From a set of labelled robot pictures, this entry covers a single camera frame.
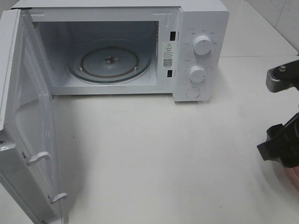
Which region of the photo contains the glass microwave turntable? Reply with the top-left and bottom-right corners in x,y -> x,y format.
68,39 -> 155,84

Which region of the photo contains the white warning label sticker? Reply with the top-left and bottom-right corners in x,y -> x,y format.
162,42 -> 174,68

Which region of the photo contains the round white door button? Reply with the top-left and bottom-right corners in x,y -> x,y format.
186,87 -> 200,98

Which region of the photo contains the white microwave door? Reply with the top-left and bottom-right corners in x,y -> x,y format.
0,9 -> 67,224

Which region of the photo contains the white timer knob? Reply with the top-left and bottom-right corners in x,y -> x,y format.
189,65 -> 206,83

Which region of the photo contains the pink round plate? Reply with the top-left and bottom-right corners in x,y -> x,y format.
281,166 -> 299,192

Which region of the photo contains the upper white power knob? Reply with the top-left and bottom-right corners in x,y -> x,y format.
192,34 -> 212,56

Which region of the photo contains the white microwave oven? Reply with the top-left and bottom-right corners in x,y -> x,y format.
10,0 -> 229,102

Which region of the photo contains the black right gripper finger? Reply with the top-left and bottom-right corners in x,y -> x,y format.
257,113 -> 299,168

